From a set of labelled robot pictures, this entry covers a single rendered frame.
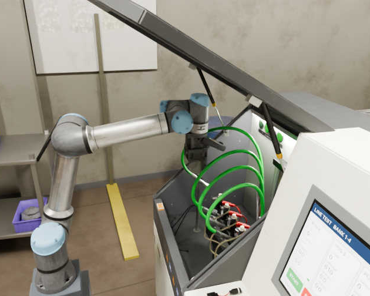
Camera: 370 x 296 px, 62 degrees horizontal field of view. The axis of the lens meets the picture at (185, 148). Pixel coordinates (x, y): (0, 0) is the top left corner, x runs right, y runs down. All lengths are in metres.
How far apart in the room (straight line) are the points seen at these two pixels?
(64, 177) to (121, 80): 2.27
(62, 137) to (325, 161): 0.80
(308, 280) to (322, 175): 0.28
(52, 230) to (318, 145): 0.97
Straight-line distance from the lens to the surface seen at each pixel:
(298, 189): 0.98
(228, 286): 1.23
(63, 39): 3.31
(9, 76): 3.13
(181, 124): 1.03
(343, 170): 0.87
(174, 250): 1.39
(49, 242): 1.26
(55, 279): 1.35
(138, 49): 3.39
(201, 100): 1.18
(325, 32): 4.54
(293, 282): 1.00
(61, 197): 1.31
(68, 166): 1.24
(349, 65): 4.96
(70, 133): 1.07
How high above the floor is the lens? 1.87
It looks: 23 degrees down
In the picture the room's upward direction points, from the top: 1 degrees clockwise
